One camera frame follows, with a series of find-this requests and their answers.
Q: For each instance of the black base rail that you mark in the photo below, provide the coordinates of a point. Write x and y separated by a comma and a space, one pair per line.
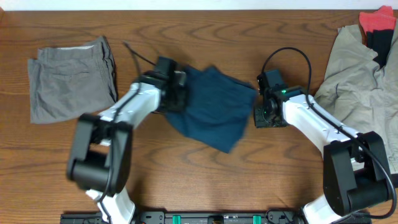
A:
273, 216

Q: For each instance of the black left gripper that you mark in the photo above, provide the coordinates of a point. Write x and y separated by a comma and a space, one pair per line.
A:
181, 106

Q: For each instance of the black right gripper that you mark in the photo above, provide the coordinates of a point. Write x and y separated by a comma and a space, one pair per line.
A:
259, 121

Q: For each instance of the black garment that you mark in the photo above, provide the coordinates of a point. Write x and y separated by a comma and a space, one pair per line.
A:
380, 42

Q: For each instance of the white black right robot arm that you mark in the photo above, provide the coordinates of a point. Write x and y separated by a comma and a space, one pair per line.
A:
356, 173

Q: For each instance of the khaki beige garment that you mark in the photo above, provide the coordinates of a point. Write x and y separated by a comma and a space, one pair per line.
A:
359, 92

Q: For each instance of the navy blue shorts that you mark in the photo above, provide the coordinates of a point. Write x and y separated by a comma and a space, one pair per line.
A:
217, 110

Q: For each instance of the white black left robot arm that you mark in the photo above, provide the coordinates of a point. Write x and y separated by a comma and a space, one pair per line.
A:
100, 157

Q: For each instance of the red cloth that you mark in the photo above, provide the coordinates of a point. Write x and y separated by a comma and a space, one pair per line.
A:
382, 19

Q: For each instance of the folded grey shorts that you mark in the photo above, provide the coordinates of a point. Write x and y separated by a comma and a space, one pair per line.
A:
66, 82

